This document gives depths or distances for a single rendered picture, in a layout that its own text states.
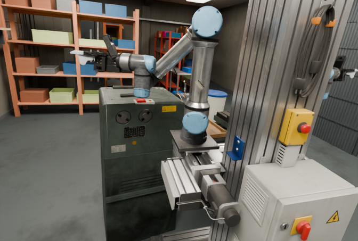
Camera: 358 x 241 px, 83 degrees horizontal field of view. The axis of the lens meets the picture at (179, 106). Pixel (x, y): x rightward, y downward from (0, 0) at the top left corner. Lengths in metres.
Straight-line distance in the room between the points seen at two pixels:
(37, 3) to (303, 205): 4.63
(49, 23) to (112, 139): 4.94
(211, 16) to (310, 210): 0.75
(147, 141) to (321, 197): 1.07
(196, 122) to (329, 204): 0.54
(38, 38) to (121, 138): 3.54
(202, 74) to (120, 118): 0.73
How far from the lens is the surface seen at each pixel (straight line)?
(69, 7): 4.59
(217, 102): 4.33
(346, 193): 0.93
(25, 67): 4.85
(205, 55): 0.86
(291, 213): 0.80
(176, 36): 6.62
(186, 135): 1.09
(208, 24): 0.84
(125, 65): 0.94
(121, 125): 1.42
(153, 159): 1.61
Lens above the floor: 1.67
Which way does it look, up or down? 18 degrees down
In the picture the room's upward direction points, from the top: 5 degrees clockwise
